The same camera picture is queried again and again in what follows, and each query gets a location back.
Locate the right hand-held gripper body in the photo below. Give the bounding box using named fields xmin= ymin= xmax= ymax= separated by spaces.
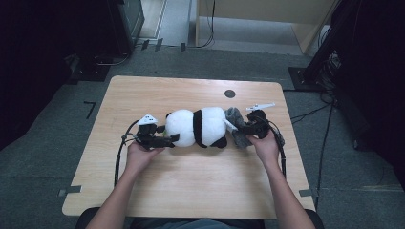
xmin=245 ymin=102 xmax=276 ymax=140

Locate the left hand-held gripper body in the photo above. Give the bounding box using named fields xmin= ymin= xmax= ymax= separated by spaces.
xmin=137 ymin=113 xmax=160 ymax=151

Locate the grey sock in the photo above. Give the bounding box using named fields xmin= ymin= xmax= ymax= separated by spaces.
xmin=224 ymin=107 xmax=256 ymax=150

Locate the panda plush toy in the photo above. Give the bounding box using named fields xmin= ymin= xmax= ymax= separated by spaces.
xmin=164 ymin=106 xmax=239 ymax=150

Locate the person's right hand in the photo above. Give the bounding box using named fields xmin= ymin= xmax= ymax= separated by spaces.
xmin=246 ymin=129 xmax=281 ymax=166

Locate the person's left hand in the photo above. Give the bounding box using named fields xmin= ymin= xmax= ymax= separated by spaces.
xmin=125 ymin=141 xmax=164 ymax=176

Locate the black floor tape mark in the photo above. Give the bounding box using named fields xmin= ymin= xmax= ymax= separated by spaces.
xmin=83 ymin=100 xmax=97 ymax=119

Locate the black stand base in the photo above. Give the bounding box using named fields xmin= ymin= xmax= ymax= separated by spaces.
xmin=68 ymin=53 xmax=111 ymax=84

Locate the black metal stand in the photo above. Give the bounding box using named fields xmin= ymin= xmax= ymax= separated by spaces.
xmin=288 ymin=0 xmax=352 ymax=94

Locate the person's dark clothing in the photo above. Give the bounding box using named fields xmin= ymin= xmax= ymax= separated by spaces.
xmin=130 ymin=218 xmax=266 ymax=229

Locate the grey floor tape strip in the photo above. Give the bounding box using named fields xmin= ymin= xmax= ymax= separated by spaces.
xmin=57 ymin=185 xmax=83 ymax=198

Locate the wooden cabinet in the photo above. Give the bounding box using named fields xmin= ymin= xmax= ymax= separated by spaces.
xmin=194 ymin=0 xmax=338 ymax=55

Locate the right hand-held gripper cable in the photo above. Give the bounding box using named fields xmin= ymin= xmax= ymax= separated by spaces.
xmin=262 ymin=115 xmax=287 ymax=179

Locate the hand-held gripper cable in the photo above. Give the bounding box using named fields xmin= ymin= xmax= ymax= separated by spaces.
xmin=114 ymin=119 xmax=141 ymax=187
xmin=262 ymin=115 xmax=287 ymax=179

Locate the left hand-held gripper cable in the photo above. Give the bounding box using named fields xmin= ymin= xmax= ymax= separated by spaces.
xmin=114 ymin=119 xmax=141 ymax=187

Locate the short black floor cable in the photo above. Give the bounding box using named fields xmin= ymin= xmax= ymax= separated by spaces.
xmin=290 ymin=103 xmax=332 ymax=124

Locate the long black floor cable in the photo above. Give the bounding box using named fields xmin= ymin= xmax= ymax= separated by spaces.
xmin=314 ymin=101 xmax=335 ymax=211

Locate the curved black floor cable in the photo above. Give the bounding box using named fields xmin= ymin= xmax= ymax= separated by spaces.
xmin=95 ymin=52 xmax=132 ymax=67

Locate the hanging black cable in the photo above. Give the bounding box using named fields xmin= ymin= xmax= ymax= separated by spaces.
xmin=197 ymin=0 xmax=216 ymax=49

